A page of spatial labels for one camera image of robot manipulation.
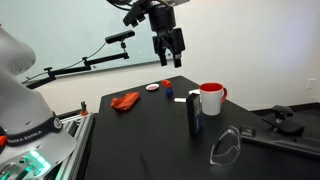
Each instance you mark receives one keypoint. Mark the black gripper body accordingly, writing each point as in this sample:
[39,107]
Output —
[170,41]

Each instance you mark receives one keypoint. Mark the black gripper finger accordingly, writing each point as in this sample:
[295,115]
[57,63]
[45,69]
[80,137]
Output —
[163,59]
[177,61]

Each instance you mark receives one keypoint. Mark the tall black box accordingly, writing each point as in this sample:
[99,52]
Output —
[194,115]

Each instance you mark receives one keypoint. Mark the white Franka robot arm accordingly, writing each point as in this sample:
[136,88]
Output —
[20,100]

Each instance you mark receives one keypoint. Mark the white mug red inside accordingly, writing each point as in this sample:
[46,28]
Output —
[211,103]

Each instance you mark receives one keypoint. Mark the small white dish red centre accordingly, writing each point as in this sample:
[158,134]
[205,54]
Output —
[152,87]

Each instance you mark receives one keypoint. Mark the small red blue block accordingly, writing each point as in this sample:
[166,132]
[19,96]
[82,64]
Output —
[169,91]

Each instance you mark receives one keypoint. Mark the pale yellow sticky notepad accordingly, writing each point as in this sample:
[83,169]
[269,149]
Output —
[194,91]

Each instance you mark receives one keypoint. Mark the crumpled orange cloth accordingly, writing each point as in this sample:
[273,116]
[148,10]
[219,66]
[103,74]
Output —
[125,101]

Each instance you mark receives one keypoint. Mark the orange black clamp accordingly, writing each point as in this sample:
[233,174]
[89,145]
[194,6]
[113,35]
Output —
[84,111]

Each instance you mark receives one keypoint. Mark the clear safety glasses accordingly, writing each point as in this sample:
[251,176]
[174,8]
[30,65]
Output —
[230,144]

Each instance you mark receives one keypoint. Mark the pale glass whiteboard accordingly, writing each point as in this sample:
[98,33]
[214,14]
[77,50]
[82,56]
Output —
[66,26]

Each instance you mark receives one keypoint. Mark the long black flat bar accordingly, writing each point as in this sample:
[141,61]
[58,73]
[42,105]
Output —
[283,144]

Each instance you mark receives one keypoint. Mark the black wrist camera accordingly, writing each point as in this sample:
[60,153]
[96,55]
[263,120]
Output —
[135,15]

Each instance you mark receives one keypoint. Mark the black stereo camera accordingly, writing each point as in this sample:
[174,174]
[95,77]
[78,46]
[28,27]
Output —
[120,36]

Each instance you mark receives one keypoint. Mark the aluminium extrusion frame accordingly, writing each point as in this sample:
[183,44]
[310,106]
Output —
[78,146]

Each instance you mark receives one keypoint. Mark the black knob mount stand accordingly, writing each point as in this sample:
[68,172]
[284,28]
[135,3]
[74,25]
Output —
[283,124]

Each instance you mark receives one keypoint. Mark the white wall outlet plate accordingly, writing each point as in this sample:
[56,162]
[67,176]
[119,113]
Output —
[311,84]

